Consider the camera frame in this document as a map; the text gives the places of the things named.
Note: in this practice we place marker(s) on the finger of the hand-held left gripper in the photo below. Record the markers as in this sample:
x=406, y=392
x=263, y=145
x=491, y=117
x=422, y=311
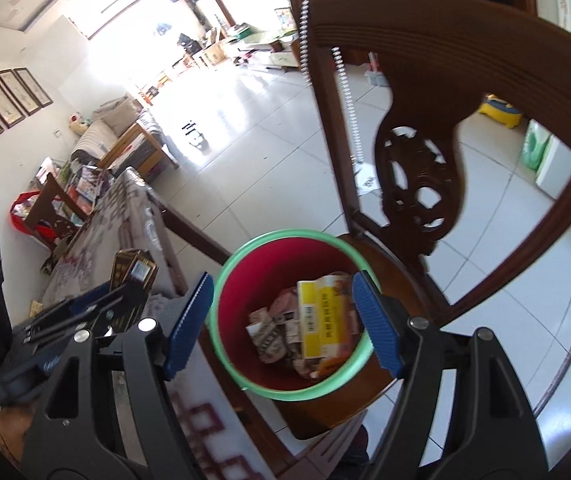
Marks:
x=95, y=297
x=50, y=335

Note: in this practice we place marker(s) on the white plush toy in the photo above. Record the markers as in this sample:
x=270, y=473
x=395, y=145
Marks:
x=78, y=123

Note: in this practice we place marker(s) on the yellow and white box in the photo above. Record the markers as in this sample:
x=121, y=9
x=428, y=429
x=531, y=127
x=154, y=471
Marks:
x=323, y=320

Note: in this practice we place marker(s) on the brown drink carton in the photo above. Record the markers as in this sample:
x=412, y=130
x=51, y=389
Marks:
x=133, y=270

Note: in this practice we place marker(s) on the red and white dustpan set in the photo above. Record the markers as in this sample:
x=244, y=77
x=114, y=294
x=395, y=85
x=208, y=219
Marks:
x=374, y=72

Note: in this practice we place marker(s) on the orange plastic wrapper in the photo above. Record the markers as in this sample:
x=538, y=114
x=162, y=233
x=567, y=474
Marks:
x=333, y=366

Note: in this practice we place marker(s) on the person's left forearm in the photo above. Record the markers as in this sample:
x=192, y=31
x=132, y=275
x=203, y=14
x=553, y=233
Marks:
x=8, y=430

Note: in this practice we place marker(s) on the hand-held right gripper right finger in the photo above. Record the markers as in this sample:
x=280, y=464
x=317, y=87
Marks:
x=378, y=325

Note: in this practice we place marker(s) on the dark wooden dining chair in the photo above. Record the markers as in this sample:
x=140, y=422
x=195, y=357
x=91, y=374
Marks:
x=440, y=25
x=50, y=200

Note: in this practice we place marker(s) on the colourful geometric framed picture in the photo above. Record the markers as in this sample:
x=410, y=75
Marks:
x=283, y=17

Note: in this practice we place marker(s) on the pink tissue wrapper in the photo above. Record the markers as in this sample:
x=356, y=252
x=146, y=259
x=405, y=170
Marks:
x=278, y=305

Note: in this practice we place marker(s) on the red bin with green rim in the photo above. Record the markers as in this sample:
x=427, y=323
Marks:
x=245, y=280

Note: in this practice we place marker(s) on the low television cabinet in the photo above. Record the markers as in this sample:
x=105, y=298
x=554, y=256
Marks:
x=260, y=45

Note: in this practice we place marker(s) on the small dark stool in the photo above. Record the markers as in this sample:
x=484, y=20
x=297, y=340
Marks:
x=196, y=135

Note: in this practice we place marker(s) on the patterned wrapper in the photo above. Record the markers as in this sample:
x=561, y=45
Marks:
x=268, y=342

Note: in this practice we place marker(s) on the white paper sheet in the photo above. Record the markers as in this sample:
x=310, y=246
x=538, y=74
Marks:
x=368, y=180

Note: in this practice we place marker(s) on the wooden sofa with cushions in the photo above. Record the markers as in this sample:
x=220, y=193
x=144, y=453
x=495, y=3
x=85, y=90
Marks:
x=115, y=135

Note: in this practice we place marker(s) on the green plastic bag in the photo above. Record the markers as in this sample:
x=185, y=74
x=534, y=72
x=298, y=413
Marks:
x=534, y=147

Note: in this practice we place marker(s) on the red cloth bag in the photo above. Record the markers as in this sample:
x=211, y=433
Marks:
x=20, y=220

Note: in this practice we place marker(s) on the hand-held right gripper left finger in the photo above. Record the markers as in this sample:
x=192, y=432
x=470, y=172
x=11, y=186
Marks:
x=188, y=325

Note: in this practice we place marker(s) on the yellow blue toy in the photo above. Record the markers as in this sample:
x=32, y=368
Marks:
x=500, y=112

